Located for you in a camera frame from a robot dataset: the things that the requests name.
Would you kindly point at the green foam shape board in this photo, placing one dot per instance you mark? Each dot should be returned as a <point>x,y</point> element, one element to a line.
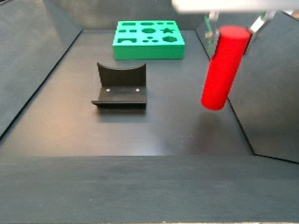
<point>148,40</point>

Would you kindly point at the black curved holder stand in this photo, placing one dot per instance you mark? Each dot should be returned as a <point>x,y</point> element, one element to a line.
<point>123,89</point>

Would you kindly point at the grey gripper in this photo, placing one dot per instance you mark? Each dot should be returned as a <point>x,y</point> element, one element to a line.
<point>215,6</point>

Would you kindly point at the red cylinder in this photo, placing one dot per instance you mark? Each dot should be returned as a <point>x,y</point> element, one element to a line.
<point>234,38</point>

